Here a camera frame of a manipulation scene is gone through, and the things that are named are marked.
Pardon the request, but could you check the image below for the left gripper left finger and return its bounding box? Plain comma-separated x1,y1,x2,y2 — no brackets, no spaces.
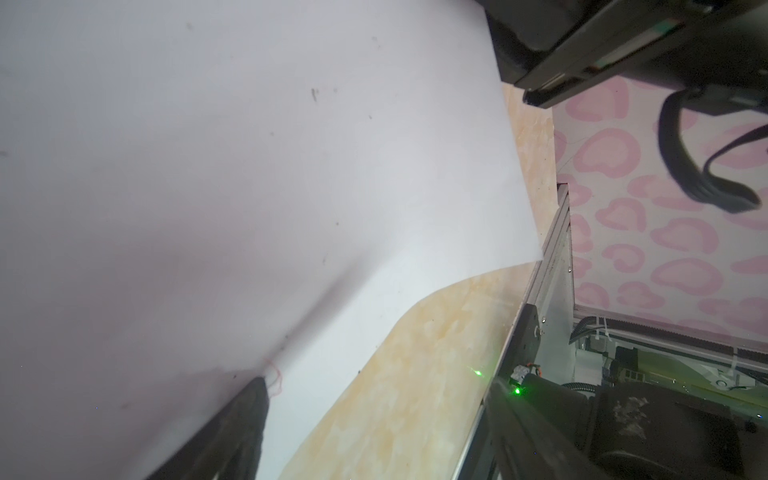
150,377,269,479

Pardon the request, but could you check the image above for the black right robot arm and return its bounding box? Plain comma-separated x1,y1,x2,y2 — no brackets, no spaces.
480,1,767,116

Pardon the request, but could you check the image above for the printed paper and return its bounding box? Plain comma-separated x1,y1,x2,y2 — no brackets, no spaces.
1,1,541,479

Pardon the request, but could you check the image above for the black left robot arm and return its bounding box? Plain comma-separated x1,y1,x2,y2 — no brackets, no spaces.
458,375,767,479

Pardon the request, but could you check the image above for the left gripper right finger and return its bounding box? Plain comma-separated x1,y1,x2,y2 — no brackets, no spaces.
484,379,600,480

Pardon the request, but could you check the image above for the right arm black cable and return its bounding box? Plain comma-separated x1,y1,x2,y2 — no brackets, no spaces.
656,86,768,215

